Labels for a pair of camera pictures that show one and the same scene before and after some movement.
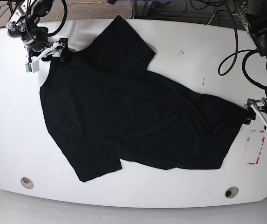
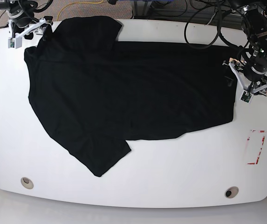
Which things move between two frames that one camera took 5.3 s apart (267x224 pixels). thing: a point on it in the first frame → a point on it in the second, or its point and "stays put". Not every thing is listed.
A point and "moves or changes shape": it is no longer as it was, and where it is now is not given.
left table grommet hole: x=27 y=183 stays put
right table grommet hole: x=231 y=192 stays put
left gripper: x=38 y=46 → x=20 y=13
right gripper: x=258 y=106 → x=253 y=71
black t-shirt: x=106 y=106 moves or changes shape
